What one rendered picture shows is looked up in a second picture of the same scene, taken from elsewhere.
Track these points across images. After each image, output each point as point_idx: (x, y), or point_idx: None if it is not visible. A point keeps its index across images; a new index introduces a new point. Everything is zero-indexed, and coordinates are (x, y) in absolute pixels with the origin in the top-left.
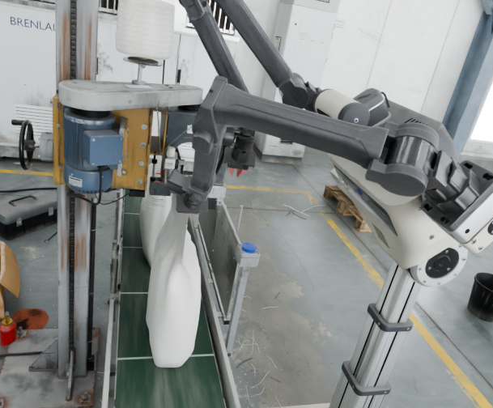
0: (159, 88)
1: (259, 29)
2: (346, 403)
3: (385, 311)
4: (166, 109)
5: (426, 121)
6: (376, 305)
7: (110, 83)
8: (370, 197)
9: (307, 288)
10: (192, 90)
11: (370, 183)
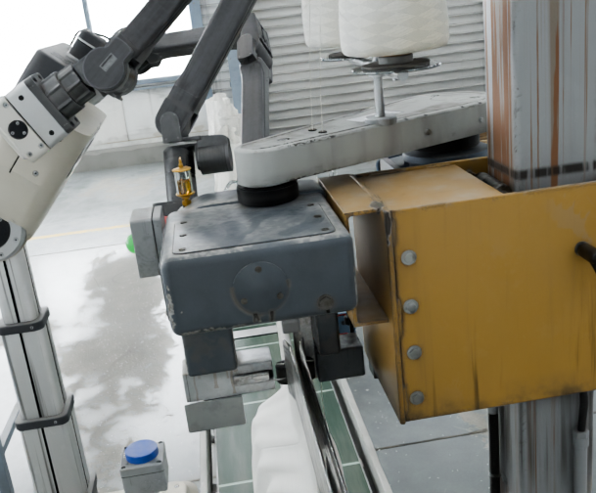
0: (335, 122)
1: None
2: (77, 429)
3: (38, 299)
4: (322, 181)
5: (67, 45)
6: (35, 315)
7: (426, 109)
8: (97, 131)
9: None
10: (263, 138)
11: (97, 117)
